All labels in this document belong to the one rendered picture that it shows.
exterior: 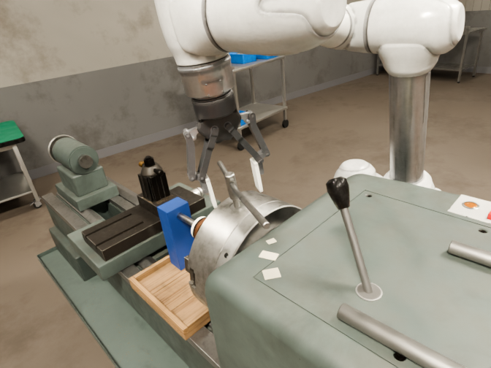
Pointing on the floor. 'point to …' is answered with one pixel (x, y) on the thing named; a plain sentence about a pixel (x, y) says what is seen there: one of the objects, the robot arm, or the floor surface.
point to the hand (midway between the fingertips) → (234, 187)
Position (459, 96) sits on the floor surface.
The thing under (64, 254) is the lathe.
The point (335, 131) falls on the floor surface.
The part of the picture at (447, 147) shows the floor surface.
